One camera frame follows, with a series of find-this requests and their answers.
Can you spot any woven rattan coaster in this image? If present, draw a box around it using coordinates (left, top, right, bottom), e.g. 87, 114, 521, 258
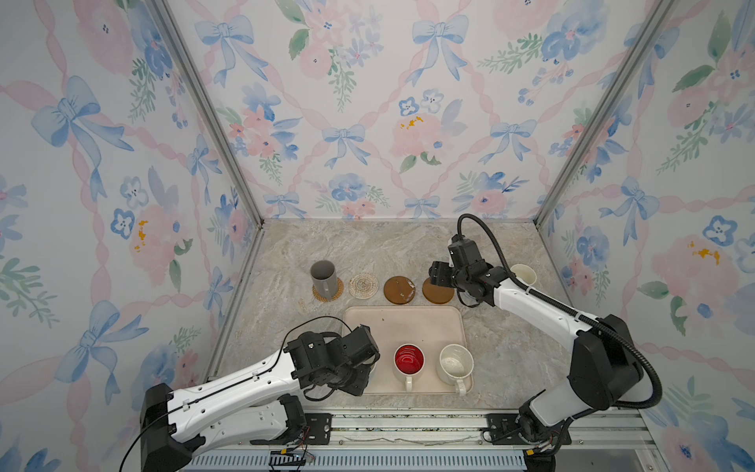
312, 278, 344, 303

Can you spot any aluminium corner post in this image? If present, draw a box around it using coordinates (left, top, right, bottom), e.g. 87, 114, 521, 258
534, 0, 678, 230
145, 0, 263, 230

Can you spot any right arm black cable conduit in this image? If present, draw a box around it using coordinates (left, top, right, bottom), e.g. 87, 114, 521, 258
456, 212, 664, 411

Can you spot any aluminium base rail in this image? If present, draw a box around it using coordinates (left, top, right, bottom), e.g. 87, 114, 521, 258
182, 407, 668, 471

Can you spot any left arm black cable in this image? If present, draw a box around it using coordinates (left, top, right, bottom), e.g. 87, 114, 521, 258
278, 315, 355, 402

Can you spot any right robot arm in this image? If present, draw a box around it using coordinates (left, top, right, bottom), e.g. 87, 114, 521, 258
429, 235, 663, 444

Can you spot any scratched brown wooden coaster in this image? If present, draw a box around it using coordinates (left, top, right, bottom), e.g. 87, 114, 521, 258
383, 275, 417, 305

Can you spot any left aluminium corner post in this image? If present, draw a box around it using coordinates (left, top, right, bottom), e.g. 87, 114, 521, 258
145, 0, 263, 230

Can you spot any cream mug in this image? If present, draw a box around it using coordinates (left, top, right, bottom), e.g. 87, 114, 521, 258
509, 264, 538, 291

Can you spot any colourful stitched white coaster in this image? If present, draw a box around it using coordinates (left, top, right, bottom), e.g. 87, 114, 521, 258
349, 273, 379, 300

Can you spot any right aluminium corner post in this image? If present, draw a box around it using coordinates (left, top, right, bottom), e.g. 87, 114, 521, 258
534, 0, 678, 230

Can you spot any red inside white mug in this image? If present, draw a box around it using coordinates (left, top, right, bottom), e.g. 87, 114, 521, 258
392, 343, 426, 393

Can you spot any beige serving tray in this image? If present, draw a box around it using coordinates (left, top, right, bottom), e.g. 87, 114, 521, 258
344, 306, 474, 396

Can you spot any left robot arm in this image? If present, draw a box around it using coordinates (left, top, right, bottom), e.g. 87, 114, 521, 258
133, 324, 381, 471

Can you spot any plain brown wooden coaster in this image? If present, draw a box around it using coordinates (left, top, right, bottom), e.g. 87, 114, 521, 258
422, 278, 456, 305

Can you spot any grey mug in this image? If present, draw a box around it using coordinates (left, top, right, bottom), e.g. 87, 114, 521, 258
310, 260, 337, 291

